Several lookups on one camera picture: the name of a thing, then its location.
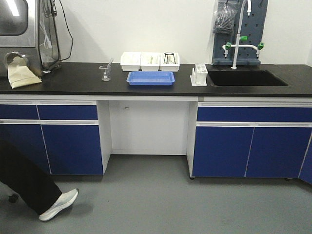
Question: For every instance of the white test tube rack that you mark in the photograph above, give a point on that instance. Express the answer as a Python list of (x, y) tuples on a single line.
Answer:
[(199, 75)]

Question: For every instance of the blue-grey pegboard drying rack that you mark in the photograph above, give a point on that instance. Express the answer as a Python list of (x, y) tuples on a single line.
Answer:
[(252, 27)]

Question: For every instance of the blue plastic tray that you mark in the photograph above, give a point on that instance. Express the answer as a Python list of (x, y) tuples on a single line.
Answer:
[(152, 78)]

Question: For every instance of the right white storage bin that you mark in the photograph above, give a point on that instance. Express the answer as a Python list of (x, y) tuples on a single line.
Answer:
[(170, 67)]

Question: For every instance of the white storage bin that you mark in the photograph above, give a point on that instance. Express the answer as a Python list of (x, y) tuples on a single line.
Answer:
[(150, 61), (130, 61), (170, 67)]

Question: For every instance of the middle white storage bin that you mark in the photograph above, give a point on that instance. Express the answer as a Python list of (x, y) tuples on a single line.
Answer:
[(150, 61)]

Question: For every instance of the left white storage bin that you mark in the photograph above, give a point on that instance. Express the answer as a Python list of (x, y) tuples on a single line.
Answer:
[(130, 61)]

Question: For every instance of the black metal tripod stand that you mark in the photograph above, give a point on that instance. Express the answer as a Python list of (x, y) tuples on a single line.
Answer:
[(169, 58)]

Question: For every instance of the glass beaker on counter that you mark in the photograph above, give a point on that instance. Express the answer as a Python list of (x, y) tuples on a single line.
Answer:
[(106, 69)]

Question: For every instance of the blue lab bench cabinet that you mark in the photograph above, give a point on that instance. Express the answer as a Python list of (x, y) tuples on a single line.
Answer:
[(220, 136)]

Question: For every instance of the glass stirring rod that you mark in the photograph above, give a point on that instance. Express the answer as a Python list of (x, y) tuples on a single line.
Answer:
[(110, 62)]

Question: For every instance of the black lab sink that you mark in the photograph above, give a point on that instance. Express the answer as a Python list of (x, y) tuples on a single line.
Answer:
[(245, 78)]

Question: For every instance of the white lab faucet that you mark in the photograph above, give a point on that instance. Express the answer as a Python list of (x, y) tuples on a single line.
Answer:
[(240, 38)]

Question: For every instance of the plastic bag of pegs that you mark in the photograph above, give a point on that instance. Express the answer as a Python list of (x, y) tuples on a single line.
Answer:
[(224, 16)]

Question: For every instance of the white sneaker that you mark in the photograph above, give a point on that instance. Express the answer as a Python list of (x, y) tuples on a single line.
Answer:
[(64, 201)]

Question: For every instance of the person's leg black trousers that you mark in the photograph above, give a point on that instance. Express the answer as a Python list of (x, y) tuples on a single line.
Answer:
[(20, 174)]

